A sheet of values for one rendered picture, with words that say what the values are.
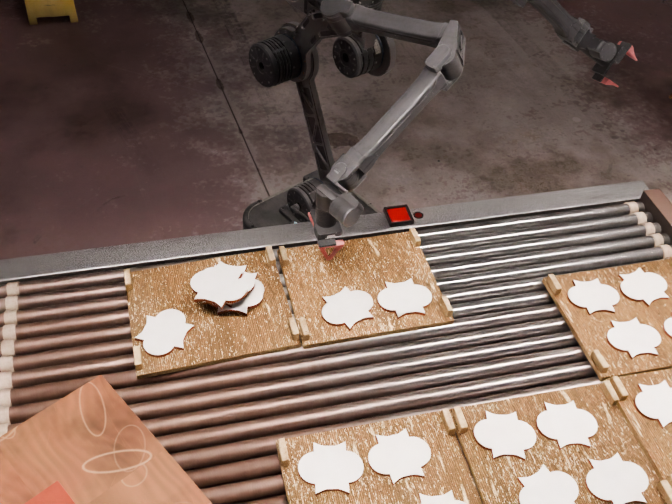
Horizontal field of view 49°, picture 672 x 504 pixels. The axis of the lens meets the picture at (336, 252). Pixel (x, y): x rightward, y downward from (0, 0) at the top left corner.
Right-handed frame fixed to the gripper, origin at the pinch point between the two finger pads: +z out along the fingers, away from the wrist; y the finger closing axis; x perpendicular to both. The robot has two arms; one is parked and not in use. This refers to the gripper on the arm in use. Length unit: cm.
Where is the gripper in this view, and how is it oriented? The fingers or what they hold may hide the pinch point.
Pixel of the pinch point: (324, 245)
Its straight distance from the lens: 200.4
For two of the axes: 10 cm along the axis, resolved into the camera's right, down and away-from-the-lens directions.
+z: -0.5, 7.1, 7.1
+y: -2.4, -6.9, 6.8
